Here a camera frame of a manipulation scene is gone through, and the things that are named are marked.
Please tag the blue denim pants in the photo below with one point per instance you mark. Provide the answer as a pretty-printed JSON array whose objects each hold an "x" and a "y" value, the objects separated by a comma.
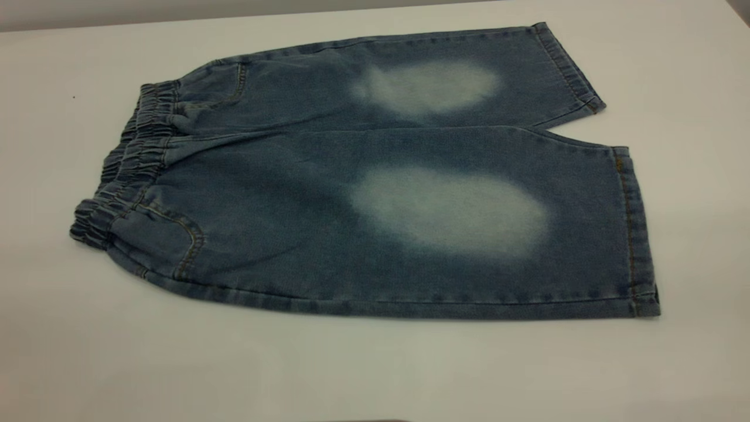
[{"x": 293, "y": 205}]

